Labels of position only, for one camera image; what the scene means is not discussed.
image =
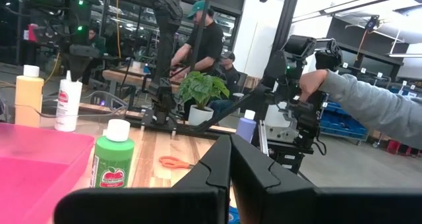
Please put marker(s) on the red storage crate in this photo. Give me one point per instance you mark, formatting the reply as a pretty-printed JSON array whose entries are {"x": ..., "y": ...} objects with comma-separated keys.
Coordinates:
[{"x": 400, "y": 148}]

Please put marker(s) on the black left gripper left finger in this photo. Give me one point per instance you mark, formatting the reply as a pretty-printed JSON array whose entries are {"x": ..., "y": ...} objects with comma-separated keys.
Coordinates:
[{"x": 198, "y": 201}]

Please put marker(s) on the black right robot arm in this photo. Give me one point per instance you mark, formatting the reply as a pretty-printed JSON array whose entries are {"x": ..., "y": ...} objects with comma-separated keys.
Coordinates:
[{"x": 166, "y": 36}]

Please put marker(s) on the green paint bottle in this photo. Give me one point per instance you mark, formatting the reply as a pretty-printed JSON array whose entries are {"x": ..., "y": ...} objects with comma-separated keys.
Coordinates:
[{"x": 112, "y": 156}]

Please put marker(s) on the black equipment stand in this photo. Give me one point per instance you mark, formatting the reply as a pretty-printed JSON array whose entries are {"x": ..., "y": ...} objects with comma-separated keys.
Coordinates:
[{"x": 287, "y": 158}]

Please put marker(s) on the blue-violet paint bottle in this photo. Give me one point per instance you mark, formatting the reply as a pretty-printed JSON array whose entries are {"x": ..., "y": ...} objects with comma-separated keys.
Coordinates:
[{"x": 245, "y": 126}]

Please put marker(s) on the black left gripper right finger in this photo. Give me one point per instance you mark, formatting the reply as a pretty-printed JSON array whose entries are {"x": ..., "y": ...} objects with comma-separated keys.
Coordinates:
[{"x": 280, "y": 204}]

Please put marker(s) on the small spiky potted plant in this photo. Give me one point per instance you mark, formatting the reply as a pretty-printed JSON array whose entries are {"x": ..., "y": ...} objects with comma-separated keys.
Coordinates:
[{"x": 136, "y": 65}]

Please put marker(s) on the wooden background table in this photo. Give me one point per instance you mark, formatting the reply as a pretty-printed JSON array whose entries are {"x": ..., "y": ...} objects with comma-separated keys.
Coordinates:
[{"x": 115, "y": 75}]

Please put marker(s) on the long ceiling light bar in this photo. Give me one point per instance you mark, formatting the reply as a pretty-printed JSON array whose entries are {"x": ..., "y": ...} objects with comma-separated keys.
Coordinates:
[{"x": 346, "y": 6}]

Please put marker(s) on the person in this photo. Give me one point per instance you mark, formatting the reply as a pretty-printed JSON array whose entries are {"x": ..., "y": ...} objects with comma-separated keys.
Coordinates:
[
  {"x": 230, "y": 75},
  {"x": 206, "y": 43},
  {"x": 95, "y": 41}
]

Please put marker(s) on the yellow paint bottle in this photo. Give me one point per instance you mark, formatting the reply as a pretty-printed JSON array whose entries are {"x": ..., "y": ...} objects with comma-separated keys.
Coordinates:
[{"x": 29, "y": 92}]

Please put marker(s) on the green potted plant white pot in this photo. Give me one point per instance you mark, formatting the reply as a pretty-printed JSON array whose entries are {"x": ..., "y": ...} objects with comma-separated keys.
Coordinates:
[{"x": 201, "y": 85}]

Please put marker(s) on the red sign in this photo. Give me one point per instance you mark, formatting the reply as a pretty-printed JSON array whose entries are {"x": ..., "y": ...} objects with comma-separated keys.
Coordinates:
[{"x": 32, "y": 33}]

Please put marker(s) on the clear plastic bottle organizer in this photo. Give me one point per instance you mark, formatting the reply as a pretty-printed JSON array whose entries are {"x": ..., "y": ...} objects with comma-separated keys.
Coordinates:
[{"x": 108, "y": 108}]

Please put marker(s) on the shelving with blue bins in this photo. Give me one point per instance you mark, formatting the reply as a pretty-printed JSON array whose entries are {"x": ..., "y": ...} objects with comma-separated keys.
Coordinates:
[{"x": 343, "y": 125}]

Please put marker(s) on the white paint bottle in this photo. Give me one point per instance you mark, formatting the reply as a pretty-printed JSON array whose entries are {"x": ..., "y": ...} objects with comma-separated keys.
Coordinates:
[{"x": 67, "y": 112}]

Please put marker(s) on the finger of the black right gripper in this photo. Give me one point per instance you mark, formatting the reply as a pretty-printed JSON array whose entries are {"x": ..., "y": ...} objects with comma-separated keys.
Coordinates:
[
  {"x": 78, "y": 66},
  {"x": 88, "y": 64}
]

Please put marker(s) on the person's hand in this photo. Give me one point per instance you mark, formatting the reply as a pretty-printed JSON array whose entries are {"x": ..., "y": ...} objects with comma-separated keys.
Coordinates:
[{"x": 310, "y": 84}]

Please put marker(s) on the pink plastic tray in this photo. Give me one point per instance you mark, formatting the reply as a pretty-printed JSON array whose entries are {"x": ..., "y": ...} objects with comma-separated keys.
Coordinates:
[{"x": 33, "y": 174}]

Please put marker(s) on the person's forearm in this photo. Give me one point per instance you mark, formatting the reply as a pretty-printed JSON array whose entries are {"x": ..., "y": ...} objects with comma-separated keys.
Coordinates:
[{"x": 369, "y": 105}]

